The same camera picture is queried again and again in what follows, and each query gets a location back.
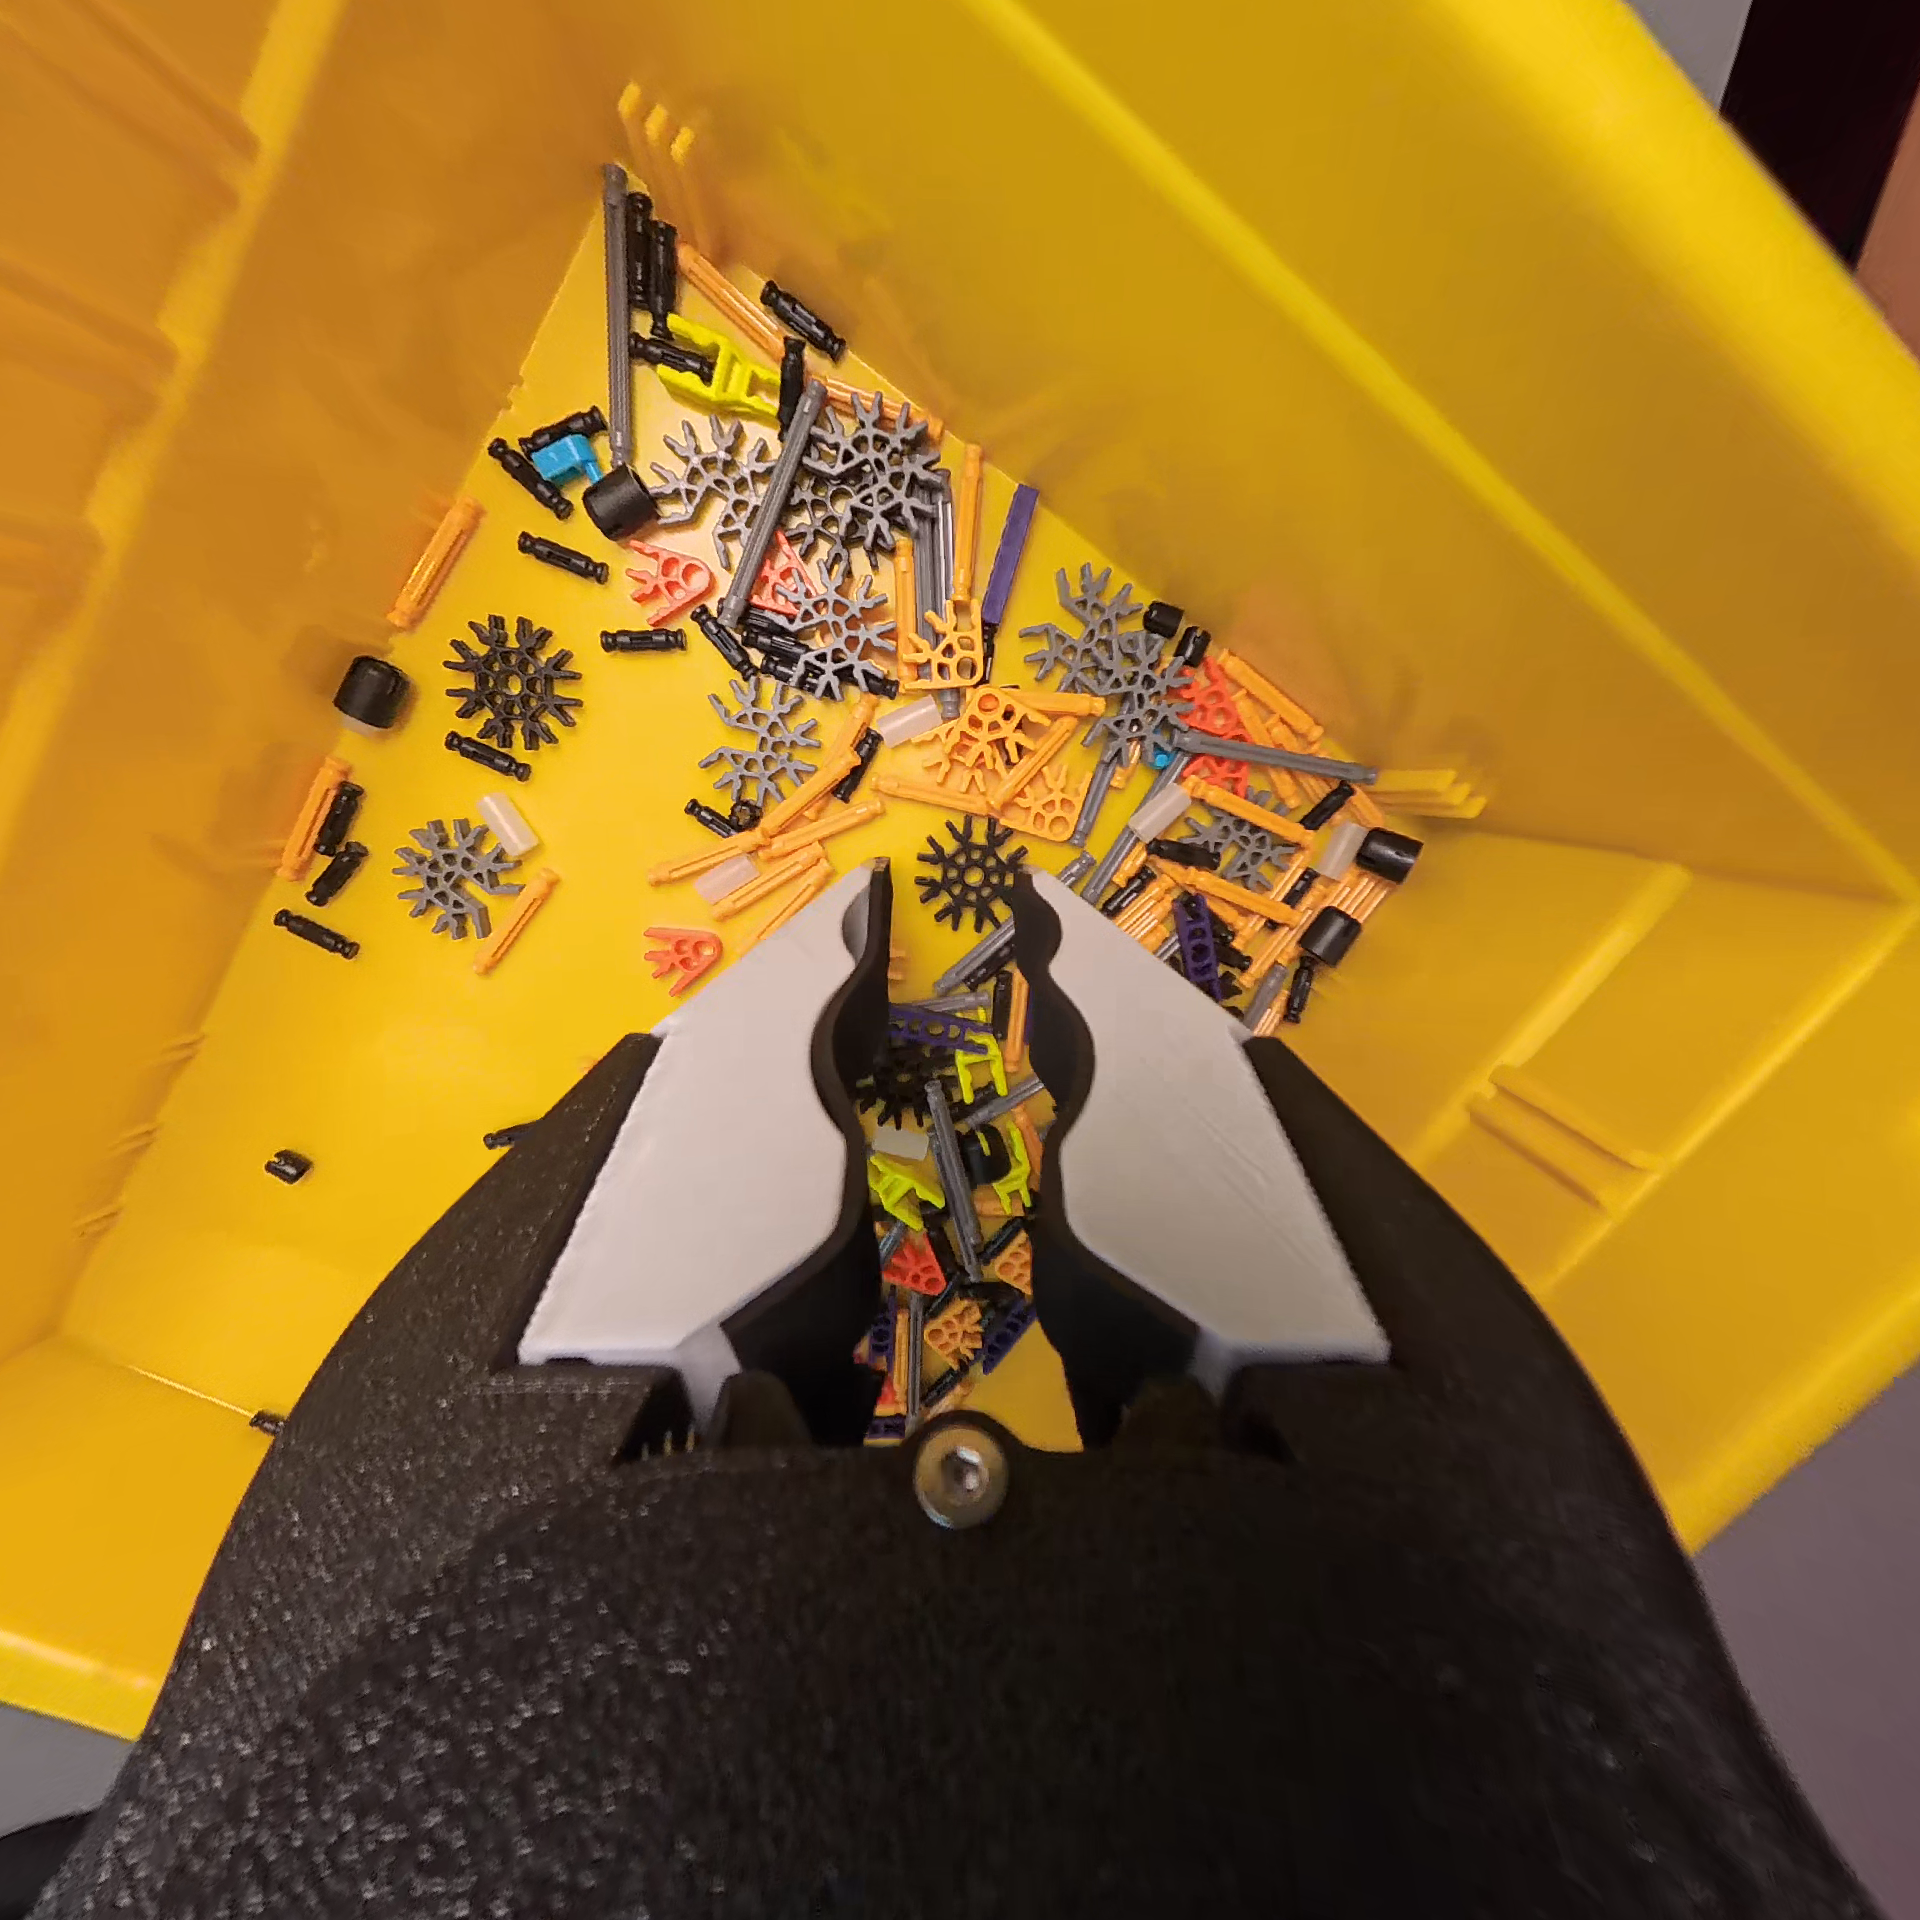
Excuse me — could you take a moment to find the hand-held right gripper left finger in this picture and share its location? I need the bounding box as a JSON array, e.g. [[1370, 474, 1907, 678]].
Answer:
[[516, 858, 901, 1446]]

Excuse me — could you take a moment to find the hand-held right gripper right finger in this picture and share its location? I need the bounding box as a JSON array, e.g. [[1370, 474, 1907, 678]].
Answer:
[[1007, 866, 1389, 1449]]

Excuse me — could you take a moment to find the pile of small construction parts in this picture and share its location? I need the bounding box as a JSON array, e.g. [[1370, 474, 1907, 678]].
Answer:
[[269, 156, 1487, 1441]]

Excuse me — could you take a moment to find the yellow bin with dark parts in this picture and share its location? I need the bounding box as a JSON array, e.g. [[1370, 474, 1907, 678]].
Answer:
[[0, 0, 1920, 1750]]

